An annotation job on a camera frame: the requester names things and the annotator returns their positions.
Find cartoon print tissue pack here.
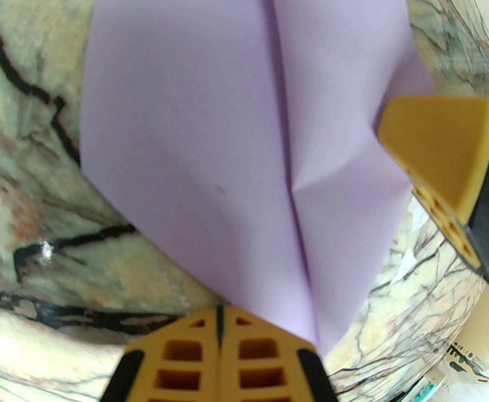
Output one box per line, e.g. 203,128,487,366
399,369,448,402

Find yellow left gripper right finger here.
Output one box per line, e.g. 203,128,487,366
222,306,337,402

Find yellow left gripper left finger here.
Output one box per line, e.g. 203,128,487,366
110,306,222,402

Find purple paper sheet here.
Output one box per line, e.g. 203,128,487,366
80,0,437,353

